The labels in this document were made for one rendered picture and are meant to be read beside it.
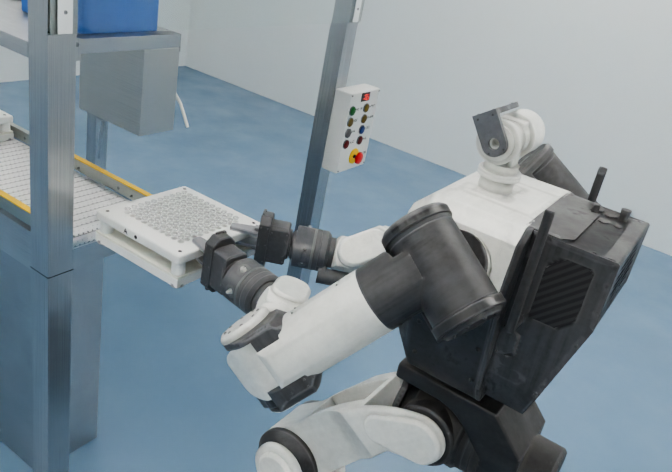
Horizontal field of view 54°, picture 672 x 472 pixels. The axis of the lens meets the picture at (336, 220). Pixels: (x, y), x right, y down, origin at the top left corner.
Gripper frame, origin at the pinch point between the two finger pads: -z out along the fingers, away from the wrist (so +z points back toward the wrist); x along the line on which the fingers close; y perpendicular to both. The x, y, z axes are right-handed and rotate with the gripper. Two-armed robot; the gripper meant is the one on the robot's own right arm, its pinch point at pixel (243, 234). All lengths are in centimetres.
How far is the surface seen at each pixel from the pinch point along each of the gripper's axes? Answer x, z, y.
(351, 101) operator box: -13, 18, 72
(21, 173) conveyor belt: 12, -62, 32
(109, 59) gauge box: -24, -39, 25
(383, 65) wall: 39, 43, 383
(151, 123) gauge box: -12.2, -27.3, 21.7
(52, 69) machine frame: -29.0, -38.1, -6.7
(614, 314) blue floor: 91, 172, 166
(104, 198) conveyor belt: 11.9, -38.8, 26.4
